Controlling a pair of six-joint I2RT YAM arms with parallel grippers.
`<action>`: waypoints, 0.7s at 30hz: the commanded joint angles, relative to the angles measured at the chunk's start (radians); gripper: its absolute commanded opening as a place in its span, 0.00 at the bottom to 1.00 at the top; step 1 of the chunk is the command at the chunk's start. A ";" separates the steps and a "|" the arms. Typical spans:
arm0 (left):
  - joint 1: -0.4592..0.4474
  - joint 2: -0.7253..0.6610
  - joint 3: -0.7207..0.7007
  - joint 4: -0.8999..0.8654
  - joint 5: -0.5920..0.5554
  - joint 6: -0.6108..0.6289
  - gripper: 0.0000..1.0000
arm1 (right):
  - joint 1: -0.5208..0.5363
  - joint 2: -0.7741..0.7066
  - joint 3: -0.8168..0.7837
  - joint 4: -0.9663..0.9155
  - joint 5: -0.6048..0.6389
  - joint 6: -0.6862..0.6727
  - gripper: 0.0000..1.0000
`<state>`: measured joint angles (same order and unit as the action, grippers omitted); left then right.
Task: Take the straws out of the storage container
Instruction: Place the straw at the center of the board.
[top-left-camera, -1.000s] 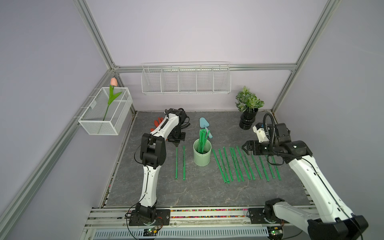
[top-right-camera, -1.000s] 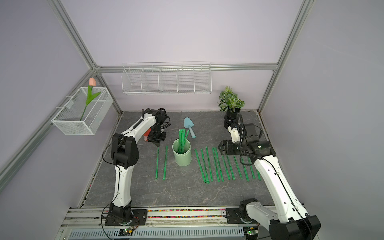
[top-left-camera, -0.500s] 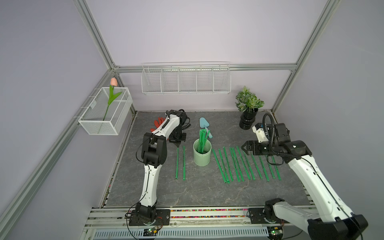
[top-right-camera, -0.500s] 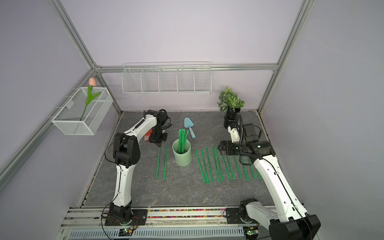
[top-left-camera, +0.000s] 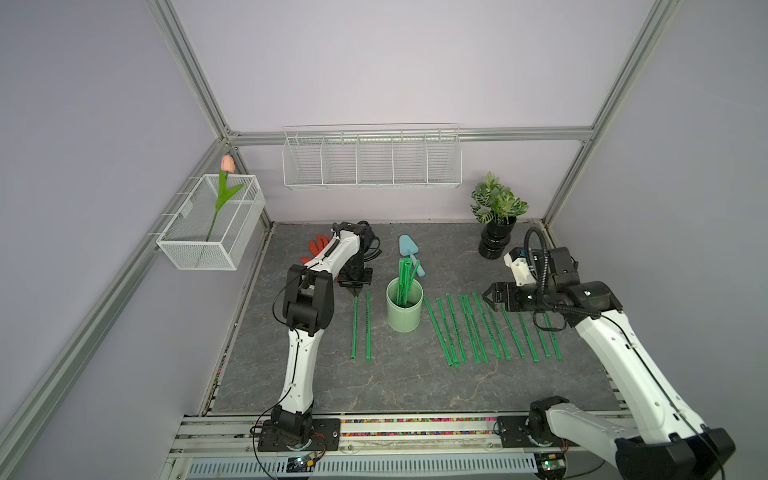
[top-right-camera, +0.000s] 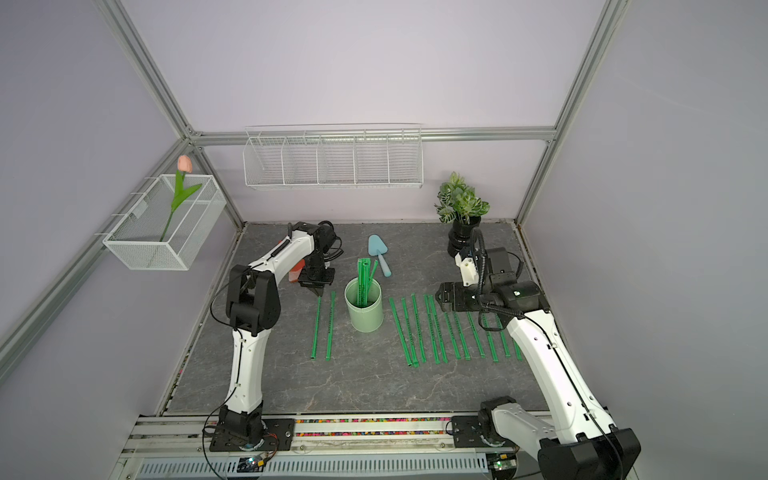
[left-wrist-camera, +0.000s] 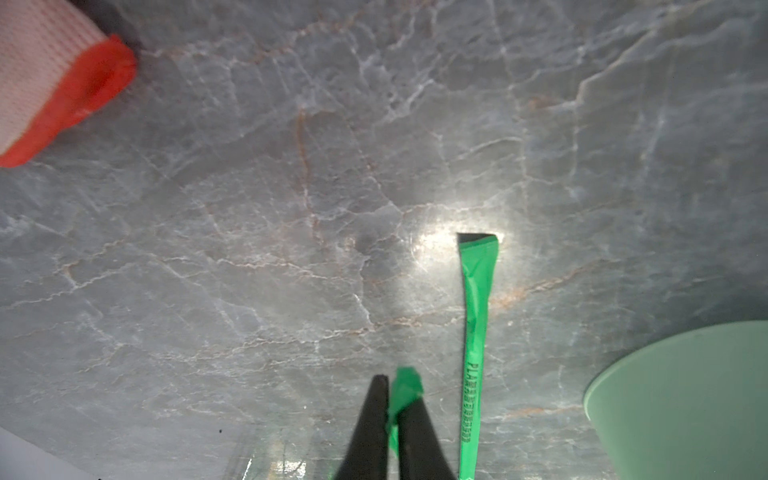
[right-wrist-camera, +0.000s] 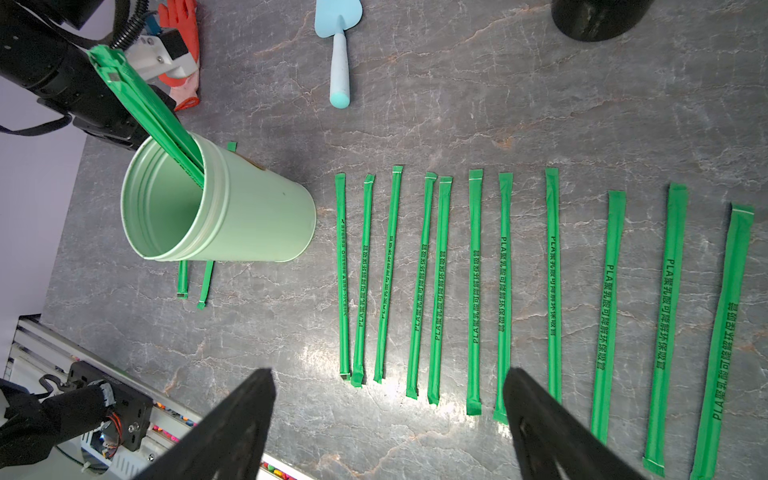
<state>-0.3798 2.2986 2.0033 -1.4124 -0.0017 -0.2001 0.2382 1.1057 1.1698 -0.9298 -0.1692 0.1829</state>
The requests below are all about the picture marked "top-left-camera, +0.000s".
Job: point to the light blue garden trowel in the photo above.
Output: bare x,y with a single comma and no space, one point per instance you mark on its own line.
409,249

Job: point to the bundle of green wrapped straws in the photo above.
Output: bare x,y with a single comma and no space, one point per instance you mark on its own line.
408,268

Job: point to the eleventh green straw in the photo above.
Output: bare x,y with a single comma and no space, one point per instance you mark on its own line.
553,339

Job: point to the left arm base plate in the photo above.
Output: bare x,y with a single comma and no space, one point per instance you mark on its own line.
321,434

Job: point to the red work glove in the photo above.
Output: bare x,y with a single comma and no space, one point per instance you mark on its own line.
315,247

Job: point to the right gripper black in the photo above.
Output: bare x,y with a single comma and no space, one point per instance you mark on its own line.
510,292

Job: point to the light green metal cup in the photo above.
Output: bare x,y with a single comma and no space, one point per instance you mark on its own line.
404,319

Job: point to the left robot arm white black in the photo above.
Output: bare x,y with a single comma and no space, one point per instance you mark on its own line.
307,311

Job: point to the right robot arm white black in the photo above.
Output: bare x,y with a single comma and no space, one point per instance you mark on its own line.
669,439

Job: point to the pink artificial tulip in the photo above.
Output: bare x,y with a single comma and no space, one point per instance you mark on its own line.
225,193

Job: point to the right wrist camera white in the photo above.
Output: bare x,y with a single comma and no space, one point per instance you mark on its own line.
520,269

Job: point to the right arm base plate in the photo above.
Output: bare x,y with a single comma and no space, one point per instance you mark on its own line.
521,432

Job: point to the green plant in black pot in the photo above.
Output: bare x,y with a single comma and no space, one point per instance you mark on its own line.
497,207

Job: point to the white vented cable duct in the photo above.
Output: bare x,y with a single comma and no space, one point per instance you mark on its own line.
375,466

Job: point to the thirteenth green straw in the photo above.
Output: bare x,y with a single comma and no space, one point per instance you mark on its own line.
354,328

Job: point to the twelfth green straw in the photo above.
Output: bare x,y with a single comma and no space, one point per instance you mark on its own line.
368,325

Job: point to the white mesh side basket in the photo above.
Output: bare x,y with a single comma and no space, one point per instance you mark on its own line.
183,238

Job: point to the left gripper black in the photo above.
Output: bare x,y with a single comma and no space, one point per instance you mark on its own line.
355,286

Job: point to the white wire wall shelf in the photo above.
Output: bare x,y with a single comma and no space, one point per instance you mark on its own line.
372,156

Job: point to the aluminium front rail frame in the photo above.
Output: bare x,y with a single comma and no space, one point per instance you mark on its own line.
380,434

